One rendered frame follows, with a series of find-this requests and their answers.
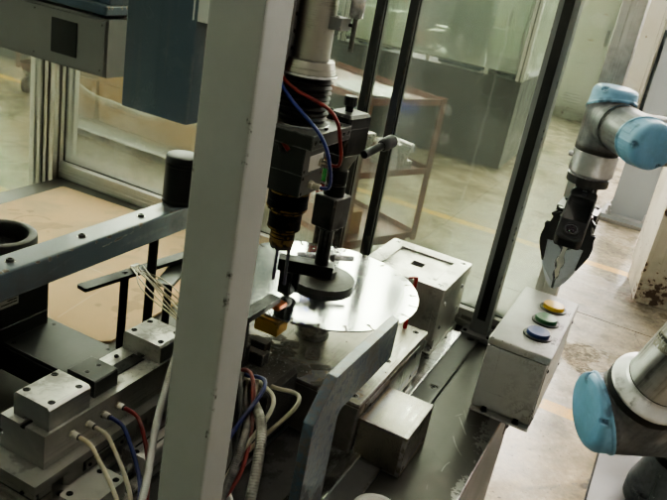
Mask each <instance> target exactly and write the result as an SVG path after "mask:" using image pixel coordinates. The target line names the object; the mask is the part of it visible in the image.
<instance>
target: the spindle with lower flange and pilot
mask: <svg viewBox="0 0 667 500"><path fill-rule="evenodd" d="M319 326H320V325H319V324H318V328H317V329H313V328H307V327H303V326H298V325H295V330H294V332H295V334H296V335H297V336H298V337H299V338H301V339H303V340H306V341H309V342H323V341H325V340H327V339H328V338H329V335H330V332H329V331H326V330H319Z"/></svg>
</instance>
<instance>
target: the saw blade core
mask: <svg viewBox="0 0 667 500"><path fill-rule="evenodd" d="M317 246H318V243H311V242H302V245H301V242H298V241H294V244H293V246H292V249H291V252H290V254H291V255H296V256H297V252H298V251H300V252H312V253H316V251H317ZM332 250H333V251H334V252H335V253H336V255H349V256H353V257H354V261H353V262H347V261H334V265H335V266H336V267H339V268H341V269H344V270H345V271H347V272H349V274H350V275H351V276H352V277H353V278H354V280H355V283H354V288H353V290H352V292H350V293H349V294H347V295H344V296H339V297H324V296H318V295H314V294H310V293H307V292H304V291H302V290H300V289H298V292H297V293H294V294H293V295H291V296H289V297H284V296H283V295H282V294H281V293H279V292H277V287H278V281H279V275H280V271H278V270H277V268H276V275H275V280H272V279H271V278H272V272H273V265H274V259H275V253H276V250H275V249H273V248H271V246H270V243H269V242H266V243H260V244H259V245H258V252H257V259H256V266H255V273H254V279H253V286H252V293H251V301H250V305H252V304H254V303H255V302H257V301H259V300H260V299H262V298H264V297H265V296H267V295H269V294H272V295H275V296H277V297H280V298H281V300H282V301H285V302H287V305H286V306H285V307H284V308H283V309H281V310H280V311H278V312H277V311H274V310H272V309H271V310H270V311H268V312H266V313H265V314H266V315H267V314H268V313H271V314H272V315H271V317H273V318H276V319H279V320H281V321H284V322H289V321H290V320H291V318H292V321H291V322H290V323H291V324H294V325H298V326H303V327H307V328H313V329H317V328H318V324H319V325H320V326H319V330H326V331H336V332H346V331H347V332H367V331H372V330H373V331H374V330H375V329H376V328H377V327H379V326H380V325H381V324H382V323H383V322H384V321H386V320H387V319H388V318H390V317H391V316H393V317H396V318H399V324H401V323H403V322H404V321H406V320H408V319H409V318H410V317H411V316H412V315H413V314H414V313H415V312H416V310H417V308H418V304H419V298H418V294H417V292H416V290H415V288H414V287H413V285H412V284H411V283H410V282H409V281H400V280H401V279H406V278H405V277H404V276H403V275H401V274H400V273H399V272H397V271H396V270H394V269H393V268H391V267H389V266H387V265H385V264H384V263H382V262H380V261H377V260H375V259H373V258H371V257H368V256H367V257H366V256H365V255H363V254H360V253H357V252H354V251H350V250H347V249H346V250H345V249H343V248H339V247H334V246H332ZM344 250H345V252H343V251H344ZM365 257H366V258H365ZM364 258H365V259H364ZM382 266H383V267H382ZM401 314H402V315H401ZM345 327H346V328H345Z"/></svg>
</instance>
